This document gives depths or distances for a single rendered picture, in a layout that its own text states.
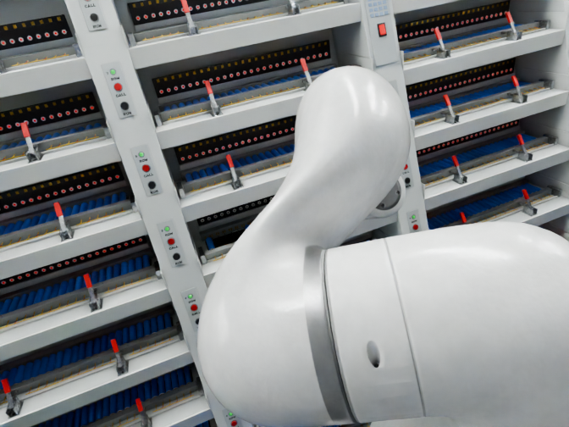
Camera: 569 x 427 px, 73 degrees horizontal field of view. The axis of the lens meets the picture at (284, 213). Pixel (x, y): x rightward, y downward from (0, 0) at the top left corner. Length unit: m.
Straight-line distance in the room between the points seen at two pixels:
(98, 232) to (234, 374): 0.85
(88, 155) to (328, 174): 0.83
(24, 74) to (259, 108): 0.53
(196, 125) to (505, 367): 0.89
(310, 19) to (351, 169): 0.89
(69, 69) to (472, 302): 0.96
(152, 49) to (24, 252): 0.56
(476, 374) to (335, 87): 0.19
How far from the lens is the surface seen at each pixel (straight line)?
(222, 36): 1.04
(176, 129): 1.00
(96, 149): 1.01
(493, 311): 0.20
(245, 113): 1.02
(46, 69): 1.04
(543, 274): 0.21
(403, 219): 1.22
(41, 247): 1.08
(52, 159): 1.03
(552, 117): 1.68
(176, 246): 1.03
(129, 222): 1.02
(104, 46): 1.03
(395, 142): 0.27
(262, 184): 1.03
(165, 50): 1.02
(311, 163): 0.24
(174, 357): 1.15
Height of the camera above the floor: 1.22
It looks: 14 degrees down
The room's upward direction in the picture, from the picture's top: 15 degrees counter-clockwise
